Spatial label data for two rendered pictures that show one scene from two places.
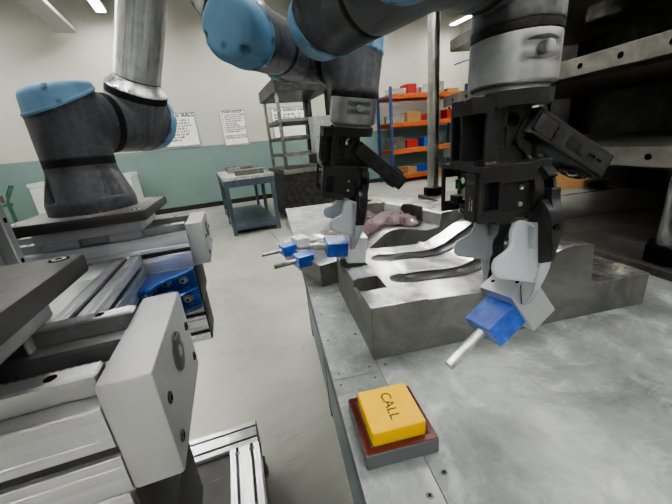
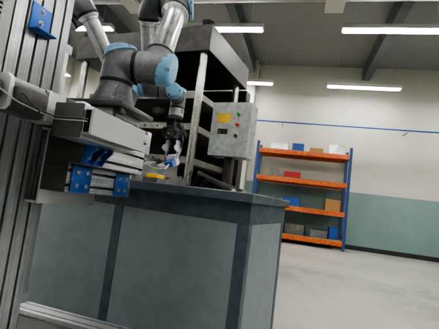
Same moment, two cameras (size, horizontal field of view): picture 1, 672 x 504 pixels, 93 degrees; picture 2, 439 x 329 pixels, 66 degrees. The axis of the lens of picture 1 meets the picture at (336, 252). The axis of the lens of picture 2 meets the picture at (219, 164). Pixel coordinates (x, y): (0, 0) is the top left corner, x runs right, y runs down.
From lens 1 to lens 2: 1.43 m
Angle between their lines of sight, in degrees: 61
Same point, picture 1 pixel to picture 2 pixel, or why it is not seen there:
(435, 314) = (149, 170)
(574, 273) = (174, 171)
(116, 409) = (148, 136)
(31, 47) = not seen: outside the picture
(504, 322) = (173, 161)
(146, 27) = not seen: hidden behind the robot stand
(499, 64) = (177, 111)
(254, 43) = not seen: hidden behind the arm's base
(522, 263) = (178, 147)
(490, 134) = (174, 122)
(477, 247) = (165, 147)
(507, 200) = (176, 134)
